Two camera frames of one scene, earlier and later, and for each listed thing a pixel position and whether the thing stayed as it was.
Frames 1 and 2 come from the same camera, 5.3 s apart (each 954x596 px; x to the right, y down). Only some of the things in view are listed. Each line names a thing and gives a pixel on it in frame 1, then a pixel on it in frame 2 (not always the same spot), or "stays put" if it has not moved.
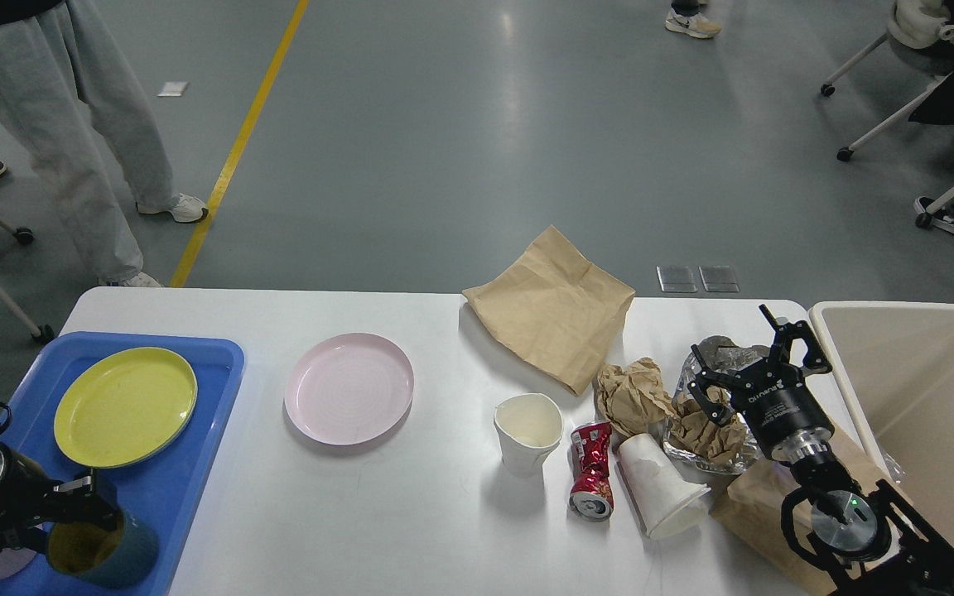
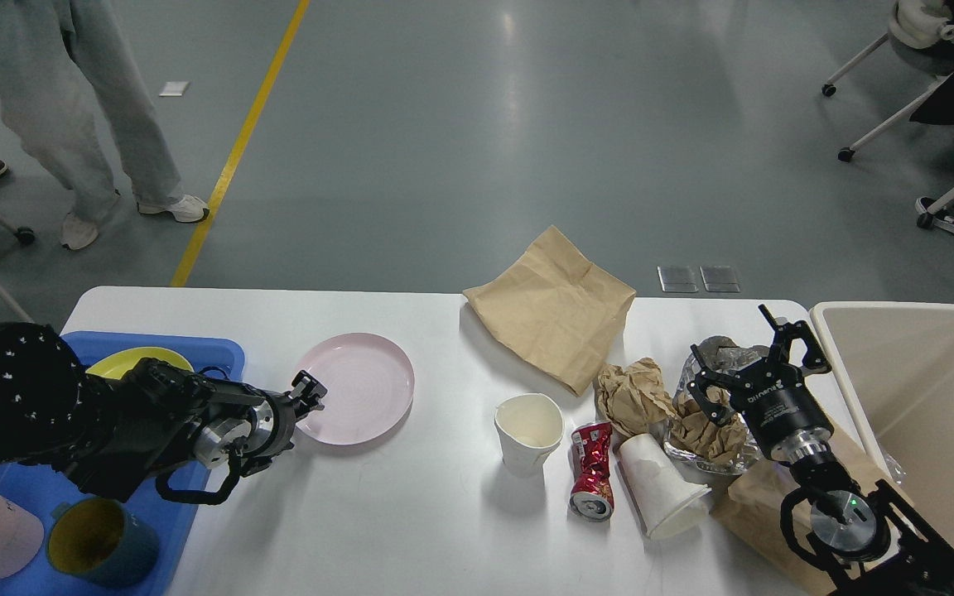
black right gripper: [782, 409] stays put
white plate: [349, 389] stays put
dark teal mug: [111, 559] stays put
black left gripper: [32, 501] to [274, 421]
